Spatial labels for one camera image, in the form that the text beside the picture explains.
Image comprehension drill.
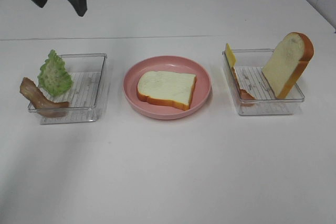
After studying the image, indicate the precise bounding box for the green lettuce leaf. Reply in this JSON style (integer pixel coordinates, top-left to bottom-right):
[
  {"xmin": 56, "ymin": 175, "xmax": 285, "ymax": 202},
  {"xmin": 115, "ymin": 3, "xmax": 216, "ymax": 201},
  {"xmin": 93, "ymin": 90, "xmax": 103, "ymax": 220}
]
[{"xmin": 37, "ymin": 50, "xmax": 73, "ymax": 97}]

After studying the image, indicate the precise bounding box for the bacon strip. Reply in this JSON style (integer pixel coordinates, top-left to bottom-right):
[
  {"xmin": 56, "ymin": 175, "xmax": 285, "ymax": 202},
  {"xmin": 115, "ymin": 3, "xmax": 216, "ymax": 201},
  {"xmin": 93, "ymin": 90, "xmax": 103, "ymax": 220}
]
[
  {"xmin": 231, "ymin": 67, "xmax": 255, "ymax": 107},
  {"xmin": 19, "ymin": 77, "xmax": 69, "ymax": 118}
]

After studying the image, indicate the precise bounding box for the bread slice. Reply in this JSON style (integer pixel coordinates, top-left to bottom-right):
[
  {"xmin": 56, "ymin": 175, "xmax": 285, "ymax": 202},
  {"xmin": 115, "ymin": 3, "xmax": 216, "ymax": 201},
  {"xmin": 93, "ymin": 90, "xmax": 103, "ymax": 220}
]
[
  {"xmin": 136, "ymin": 71, "xmax": 197, "ymax": 111},
  {"xmin": 262, "ymin": 32, "xmax": 314, "ymax": 99}
]

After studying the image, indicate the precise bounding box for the clear left plastic tray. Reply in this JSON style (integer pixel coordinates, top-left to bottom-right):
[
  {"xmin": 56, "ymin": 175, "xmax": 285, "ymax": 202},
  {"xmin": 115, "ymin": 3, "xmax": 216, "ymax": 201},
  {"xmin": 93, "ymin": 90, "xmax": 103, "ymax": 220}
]
[{"xmin": 28, "ymin": 54, "xmax": 110, "ymax": 124}]

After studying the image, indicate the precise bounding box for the clear plastic tray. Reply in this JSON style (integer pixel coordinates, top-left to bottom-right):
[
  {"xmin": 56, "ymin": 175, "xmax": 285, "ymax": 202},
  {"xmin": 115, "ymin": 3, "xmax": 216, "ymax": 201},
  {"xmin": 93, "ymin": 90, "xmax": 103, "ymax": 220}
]
[
  {"xmin": 222, "ymin": 48, "xmax": 305, "ymax": 115},
  {"xmin": 28, "ymin": 54, "xmax": 110, "ymax": 124}
]

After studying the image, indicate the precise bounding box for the pink plate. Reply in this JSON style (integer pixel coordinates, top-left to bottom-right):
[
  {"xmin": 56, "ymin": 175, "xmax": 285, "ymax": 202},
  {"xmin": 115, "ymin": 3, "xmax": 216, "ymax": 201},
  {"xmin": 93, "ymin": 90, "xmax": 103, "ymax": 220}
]
[{"xmin": 123, "ymin": 56, "xmax": 212, "ymax": 120}]

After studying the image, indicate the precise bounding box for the yellow cheese slice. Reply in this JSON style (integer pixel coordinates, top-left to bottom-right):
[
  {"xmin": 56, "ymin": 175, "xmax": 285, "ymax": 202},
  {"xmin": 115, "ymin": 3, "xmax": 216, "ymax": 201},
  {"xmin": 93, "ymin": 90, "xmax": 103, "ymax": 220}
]
[{"xmin": 224, "ymin": 43, "xmax": 236, "ymax": 68}]

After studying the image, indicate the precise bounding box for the clear right plastic tray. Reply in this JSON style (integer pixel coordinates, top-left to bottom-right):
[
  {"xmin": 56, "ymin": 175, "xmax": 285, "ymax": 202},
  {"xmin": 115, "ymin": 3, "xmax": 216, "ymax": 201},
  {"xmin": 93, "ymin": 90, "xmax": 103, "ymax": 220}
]
[{"xmin": 222, "ymin": 48, "xmax": 305, "ymax": 115}]

